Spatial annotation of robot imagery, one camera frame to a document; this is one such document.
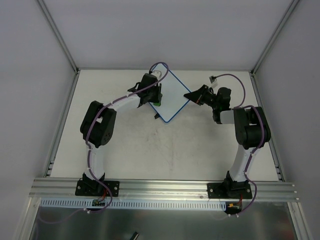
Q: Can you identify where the green whiteboard eraser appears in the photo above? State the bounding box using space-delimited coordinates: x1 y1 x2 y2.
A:
153 93 163 107

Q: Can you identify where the blue framed whiteboard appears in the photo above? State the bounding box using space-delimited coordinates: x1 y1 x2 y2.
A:
150 63 191 123

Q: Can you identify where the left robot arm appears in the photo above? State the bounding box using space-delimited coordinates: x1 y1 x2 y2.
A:
75 71 162 197

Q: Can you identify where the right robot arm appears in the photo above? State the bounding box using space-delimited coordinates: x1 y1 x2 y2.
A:
183 85 271 199

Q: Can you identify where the small black object at bottom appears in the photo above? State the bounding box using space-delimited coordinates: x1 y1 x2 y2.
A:
130 231 139 240

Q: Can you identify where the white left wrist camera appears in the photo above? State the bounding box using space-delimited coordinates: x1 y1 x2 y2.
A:
151 70 162 81

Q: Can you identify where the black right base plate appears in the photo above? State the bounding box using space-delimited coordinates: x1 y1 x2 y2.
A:
206 181 253 200

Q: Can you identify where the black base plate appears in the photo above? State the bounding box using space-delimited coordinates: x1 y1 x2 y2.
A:
75 178 120 197
206 181 253 200

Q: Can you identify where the right aluminium side rail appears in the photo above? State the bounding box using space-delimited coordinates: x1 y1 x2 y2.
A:
249 72 286 182

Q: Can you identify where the aluminium side rail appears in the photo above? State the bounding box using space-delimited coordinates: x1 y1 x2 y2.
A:
249 72 286 182
42 70 80 178

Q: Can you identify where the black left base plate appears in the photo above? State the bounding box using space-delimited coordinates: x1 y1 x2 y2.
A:
75 178 120 197

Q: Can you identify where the left aluminium frame post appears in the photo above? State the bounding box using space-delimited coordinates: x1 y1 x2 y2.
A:
35 0 79 74

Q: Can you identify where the aluminium frame post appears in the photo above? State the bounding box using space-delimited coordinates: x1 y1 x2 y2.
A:
35 0 79 74
250 0 301 76

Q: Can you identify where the right aluminium frame post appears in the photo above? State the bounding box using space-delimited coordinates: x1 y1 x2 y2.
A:
250 0 301 76

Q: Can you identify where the slotted cable duct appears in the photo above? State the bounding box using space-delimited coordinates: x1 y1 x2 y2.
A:
40 198 227 211

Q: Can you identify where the left aluminium side rail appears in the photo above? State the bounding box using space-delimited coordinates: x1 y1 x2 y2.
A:
42 70 80 178

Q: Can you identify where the aluminium front rail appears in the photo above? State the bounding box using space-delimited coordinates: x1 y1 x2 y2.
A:
28 177 301 202

